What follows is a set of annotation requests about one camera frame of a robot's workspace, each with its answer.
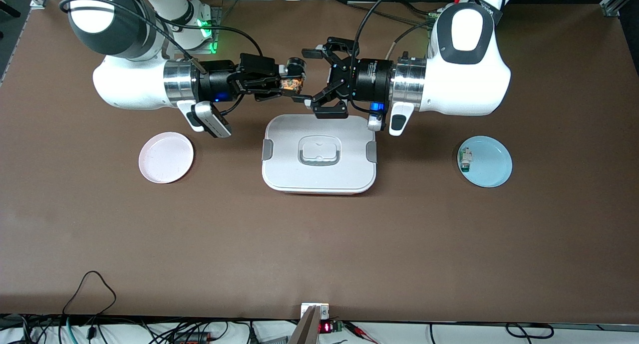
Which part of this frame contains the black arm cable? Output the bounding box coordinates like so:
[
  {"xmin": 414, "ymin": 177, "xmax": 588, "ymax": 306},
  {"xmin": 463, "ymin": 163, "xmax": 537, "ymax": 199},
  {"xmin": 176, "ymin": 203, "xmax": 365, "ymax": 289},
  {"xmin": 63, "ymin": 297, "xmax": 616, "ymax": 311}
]
[
  {"xmin": 59, "ymin": 0, "xmax": 263, "ymax": 115},
  {"xmin": 349, "ymin": 0, "xmax": 402, "ymax": 110}
]

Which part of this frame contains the orange connector block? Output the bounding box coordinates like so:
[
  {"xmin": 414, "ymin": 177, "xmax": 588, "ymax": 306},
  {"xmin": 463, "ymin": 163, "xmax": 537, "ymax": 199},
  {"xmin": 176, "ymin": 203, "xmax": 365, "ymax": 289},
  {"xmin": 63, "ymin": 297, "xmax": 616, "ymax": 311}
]
[{"xmin": 172, "ymin": 333, "xmax": 213, "ymax": 344}]

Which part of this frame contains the aluminium profile bar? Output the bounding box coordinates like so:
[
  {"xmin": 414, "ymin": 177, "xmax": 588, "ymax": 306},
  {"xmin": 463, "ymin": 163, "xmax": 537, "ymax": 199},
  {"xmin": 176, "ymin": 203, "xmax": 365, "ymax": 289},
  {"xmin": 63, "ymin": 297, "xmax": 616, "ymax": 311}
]
[{"xmin": 289, "ymin": 305, "xmax": 322, "ymax": 344}]

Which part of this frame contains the teal cable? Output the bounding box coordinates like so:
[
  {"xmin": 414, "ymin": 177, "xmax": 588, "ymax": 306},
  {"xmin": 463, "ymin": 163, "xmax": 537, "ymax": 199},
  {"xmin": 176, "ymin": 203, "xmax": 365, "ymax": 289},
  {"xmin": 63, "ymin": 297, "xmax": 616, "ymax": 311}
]
[{"xmin": 57, "ymin": 317, "xmax": 75, "ymax": 344}]

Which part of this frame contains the black coiled floor cable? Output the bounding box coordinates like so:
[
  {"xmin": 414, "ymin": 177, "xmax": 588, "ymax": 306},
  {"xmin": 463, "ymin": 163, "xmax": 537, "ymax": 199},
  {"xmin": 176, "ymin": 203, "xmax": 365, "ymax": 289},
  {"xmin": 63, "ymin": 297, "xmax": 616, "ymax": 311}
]
[{"xmin": 428, "ymin": 323, "xmax": 555, "ymax": 341}]

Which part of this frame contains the black and orange switch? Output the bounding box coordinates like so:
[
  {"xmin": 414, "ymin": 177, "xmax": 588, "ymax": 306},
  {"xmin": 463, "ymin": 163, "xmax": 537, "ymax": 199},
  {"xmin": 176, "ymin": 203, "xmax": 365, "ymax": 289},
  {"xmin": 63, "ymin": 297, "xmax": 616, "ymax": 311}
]
[{"xmin": 280, "ymin": 58, "xmax": 307, "ymax": 94}]

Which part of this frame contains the light blue round plate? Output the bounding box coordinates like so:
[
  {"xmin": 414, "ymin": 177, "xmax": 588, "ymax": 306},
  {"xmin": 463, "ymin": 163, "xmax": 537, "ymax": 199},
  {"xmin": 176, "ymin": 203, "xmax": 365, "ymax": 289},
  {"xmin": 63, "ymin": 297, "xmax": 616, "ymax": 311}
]
[{"xmin": 458, "ymin": 135, "xmax": 513, "ymax": 188}]

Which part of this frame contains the pink round plate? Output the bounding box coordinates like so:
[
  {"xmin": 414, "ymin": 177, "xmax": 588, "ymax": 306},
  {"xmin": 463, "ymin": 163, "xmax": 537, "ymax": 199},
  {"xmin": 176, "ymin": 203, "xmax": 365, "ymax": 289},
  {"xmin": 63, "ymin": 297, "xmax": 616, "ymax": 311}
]
[{"xmin": 138, "ymin": 131, "xmax": 195, "ymax": 184}]

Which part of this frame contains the black looped cable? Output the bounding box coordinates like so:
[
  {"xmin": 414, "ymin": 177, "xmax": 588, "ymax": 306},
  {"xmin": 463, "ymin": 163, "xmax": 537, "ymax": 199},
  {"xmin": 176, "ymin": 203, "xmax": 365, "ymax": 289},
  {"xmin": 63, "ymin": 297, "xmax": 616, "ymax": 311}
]
[{"xmin": 62, "ymin": 271, "xmax": 117, "ymax": 330}]

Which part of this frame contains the white metal bracket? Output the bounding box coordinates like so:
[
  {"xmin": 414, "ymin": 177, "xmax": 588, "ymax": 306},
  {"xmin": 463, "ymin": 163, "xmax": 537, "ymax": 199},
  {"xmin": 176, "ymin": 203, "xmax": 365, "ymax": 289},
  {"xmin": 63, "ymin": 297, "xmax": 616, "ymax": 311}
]
[{"xmin": 301, "ymin": 303, "xmax": 330, "ymax": 321}]

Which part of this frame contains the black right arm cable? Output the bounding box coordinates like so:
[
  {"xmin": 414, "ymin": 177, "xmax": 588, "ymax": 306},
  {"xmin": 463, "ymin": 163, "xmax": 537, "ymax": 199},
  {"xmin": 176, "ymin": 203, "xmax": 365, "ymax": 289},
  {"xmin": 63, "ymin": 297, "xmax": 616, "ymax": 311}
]
[{"xmin": 59, "ymin": 0, "xmax": 263, "ymax": 115}]

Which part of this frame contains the red clip lead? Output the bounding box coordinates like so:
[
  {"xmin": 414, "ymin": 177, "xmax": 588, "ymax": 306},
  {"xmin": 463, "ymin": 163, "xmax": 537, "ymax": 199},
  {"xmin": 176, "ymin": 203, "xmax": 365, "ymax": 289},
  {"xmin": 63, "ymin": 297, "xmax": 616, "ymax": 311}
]
[{"xmin": 344, "ymin": 322, "xmax": 380, "ymax": 344}]

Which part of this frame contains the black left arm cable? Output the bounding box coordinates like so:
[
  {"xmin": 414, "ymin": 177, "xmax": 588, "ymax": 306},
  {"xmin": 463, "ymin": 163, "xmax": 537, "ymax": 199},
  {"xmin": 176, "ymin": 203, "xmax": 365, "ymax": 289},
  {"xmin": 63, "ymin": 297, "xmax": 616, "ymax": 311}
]
[{"xmin": 349, "ymin": 0, "xmax": 402, "ymax": 110}]

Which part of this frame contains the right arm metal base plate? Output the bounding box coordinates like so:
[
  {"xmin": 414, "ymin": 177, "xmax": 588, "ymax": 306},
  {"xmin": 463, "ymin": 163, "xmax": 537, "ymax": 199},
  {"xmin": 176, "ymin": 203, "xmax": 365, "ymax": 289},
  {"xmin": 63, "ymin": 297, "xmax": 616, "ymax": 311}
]
[{"xmin": 167, "ymin": 4, "xmax": 223, "ymax": 55}]

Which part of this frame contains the white lidded container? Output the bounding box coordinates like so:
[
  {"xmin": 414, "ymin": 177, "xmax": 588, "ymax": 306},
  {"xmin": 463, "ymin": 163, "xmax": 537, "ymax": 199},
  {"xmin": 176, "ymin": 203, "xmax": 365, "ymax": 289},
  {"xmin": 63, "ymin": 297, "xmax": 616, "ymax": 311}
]
[{"xmin": 262, "ymin": 114, "xmax": 377, "ymax": 195}]

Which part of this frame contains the black base cable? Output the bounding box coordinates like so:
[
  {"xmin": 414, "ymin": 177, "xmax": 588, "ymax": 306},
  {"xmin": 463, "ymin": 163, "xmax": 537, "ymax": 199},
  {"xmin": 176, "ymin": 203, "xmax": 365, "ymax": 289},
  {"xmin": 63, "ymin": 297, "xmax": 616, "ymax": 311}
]
[
  {"xmin": 399, "ymin": 1, "xmax": 442, "ymax": 16},
  {"xmin": 332, "ymin": 0, "xmax": 437, "ymax": 27}
]

